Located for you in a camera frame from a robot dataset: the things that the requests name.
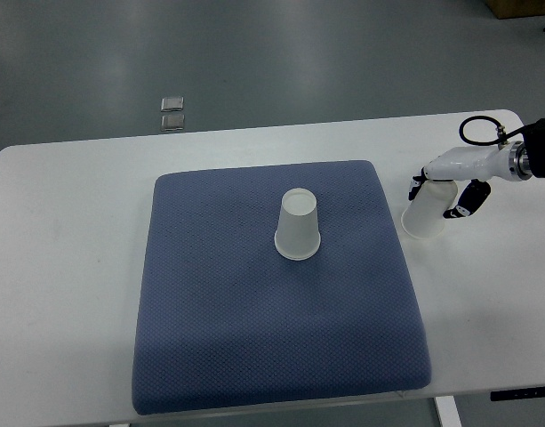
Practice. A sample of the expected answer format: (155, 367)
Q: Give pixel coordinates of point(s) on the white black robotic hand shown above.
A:
(476, 165)

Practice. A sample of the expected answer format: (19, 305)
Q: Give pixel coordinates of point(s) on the white paper cup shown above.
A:
(424, 217)
(297, 236)

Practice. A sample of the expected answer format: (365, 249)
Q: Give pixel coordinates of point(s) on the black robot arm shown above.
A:
(534, 139)

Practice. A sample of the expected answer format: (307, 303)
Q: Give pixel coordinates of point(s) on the brown cardboard box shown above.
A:
(510, 9)

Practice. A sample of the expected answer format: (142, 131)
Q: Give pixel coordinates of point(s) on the white paper cup on cushion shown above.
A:
(297, 236)

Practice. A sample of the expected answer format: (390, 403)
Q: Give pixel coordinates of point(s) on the black table control panel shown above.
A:
(518, 394)

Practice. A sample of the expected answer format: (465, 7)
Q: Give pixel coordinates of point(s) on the white table leg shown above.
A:
(447, 411)

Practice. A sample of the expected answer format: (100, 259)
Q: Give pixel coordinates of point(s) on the blue mesh cushion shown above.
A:
(225, 320)

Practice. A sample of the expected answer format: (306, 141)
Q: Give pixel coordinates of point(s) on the lower metal floor plate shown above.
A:
(172, 122)

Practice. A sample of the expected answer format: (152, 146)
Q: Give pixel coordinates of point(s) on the metal floor plate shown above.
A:
(172, 103)
(172, 122)

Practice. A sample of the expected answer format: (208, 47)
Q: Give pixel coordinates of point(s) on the upper metal floor plate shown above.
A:
(172, 103)

